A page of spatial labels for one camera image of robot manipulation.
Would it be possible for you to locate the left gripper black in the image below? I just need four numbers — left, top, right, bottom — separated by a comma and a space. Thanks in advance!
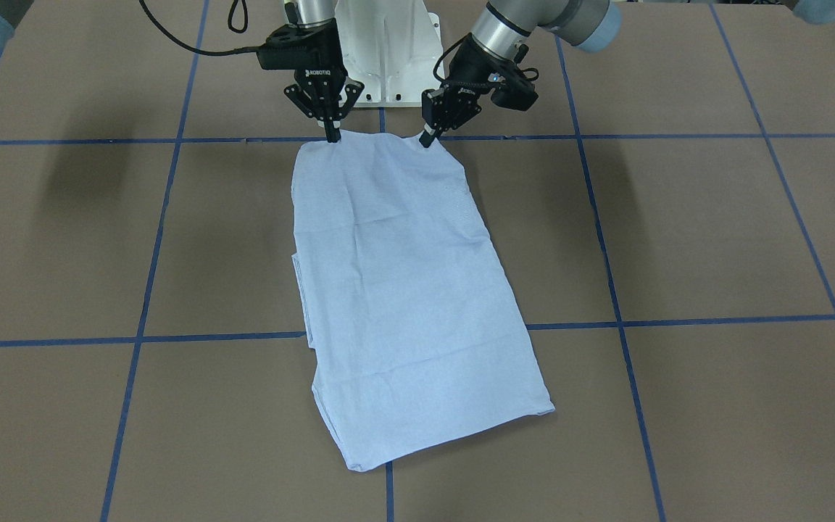
418, 34, 539, 149

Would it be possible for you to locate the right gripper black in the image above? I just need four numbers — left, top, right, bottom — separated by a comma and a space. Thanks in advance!
257, 20, 365, 144

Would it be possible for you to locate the blue striped button shirt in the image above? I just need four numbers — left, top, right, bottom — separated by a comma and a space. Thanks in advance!
291, 131, 554, 472

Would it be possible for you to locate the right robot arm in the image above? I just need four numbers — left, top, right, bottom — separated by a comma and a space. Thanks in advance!
256, 1, 365, 144

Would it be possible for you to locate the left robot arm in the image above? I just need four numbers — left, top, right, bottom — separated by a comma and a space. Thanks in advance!
418, 1, 622, 148

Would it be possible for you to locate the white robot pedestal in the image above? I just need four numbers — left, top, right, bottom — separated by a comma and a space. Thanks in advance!
335, 1, 443, 109

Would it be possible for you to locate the black cable on table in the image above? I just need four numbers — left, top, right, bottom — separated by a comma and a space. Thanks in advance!
138, 0, 270, 57

